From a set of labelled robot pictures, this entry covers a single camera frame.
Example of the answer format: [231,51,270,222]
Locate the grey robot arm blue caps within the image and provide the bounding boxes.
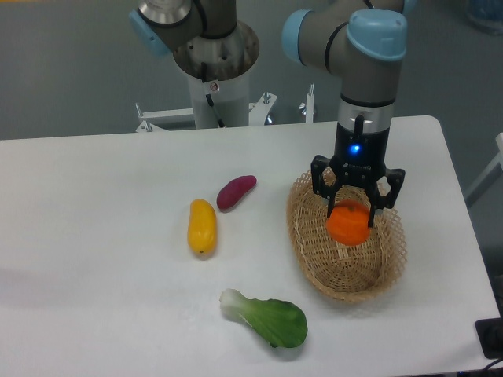
[129,1,414,213]

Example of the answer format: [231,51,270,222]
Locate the yellow mango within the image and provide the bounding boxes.
[187,199,218,256]

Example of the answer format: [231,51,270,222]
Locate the woven wicker basket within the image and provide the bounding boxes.
[286,171,407,303]

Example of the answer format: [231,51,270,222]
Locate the white frame at right edge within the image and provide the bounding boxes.
[464,133,502,208]

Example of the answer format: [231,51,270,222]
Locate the purple sweet potato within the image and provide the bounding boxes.
[216,175,257,211]

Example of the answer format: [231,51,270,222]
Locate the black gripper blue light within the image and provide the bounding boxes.
[310,123,406,228]

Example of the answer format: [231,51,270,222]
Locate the white metal base frame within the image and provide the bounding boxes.
[135,83,317,133]

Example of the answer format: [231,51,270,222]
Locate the green bok choy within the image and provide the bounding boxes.
[219,289,308,348]

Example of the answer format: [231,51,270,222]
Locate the blue object top right corner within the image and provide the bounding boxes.
[465,0,502,35]

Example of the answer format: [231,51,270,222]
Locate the black device at table edge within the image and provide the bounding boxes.
[475,318,502,360]

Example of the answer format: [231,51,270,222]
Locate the orange fruit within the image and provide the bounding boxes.
[325,199,370,246]

